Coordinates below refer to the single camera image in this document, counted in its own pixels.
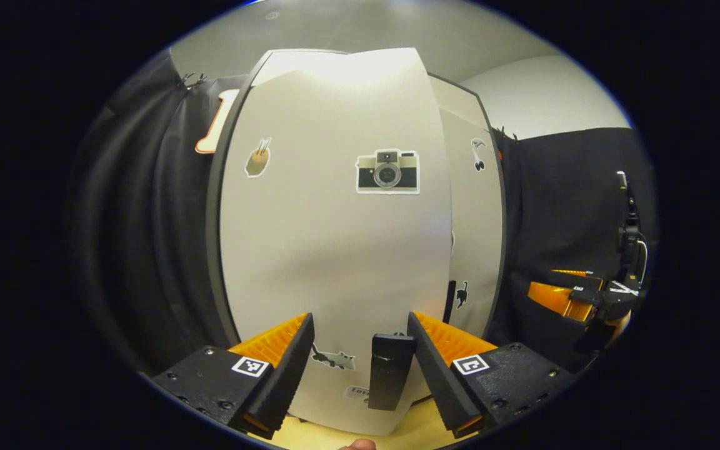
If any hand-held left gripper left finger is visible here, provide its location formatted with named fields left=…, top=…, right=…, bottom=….
left=151, top=312, right=316, bottom=439

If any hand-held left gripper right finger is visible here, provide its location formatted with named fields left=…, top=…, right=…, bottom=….
left=407, top=311, right=576, bottom=438

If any white shoe cabinet door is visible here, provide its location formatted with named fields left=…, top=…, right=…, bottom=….
left=426, top=75, right=508, bottom=338
left=207, top=47, right=454, bottom=437

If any black backdrop cloth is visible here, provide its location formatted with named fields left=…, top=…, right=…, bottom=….
left=69, top=53, right=248, bottom=376
left=491, top=127, right=658, bottom=373

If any black cabinet door handle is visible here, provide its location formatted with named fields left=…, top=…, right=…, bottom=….
left=443, top=280, right=458, bottom=324
left=368, top=333, right=417, bottom=411

